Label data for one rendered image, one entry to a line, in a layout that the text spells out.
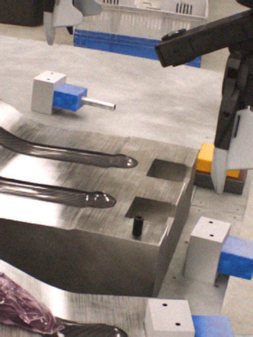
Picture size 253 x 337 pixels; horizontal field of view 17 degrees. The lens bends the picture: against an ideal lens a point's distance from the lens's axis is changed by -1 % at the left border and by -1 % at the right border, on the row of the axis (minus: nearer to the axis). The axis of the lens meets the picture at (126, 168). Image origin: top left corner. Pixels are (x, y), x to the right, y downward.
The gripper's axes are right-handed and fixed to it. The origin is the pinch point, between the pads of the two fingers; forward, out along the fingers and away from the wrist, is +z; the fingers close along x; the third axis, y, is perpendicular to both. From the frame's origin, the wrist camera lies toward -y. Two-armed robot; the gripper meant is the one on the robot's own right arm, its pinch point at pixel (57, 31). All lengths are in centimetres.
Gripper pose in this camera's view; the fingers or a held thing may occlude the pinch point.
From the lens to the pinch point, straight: 136.5
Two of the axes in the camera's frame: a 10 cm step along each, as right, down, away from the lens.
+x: 3.5, -3.5, 8.7
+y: 9.3, 2.5, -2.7
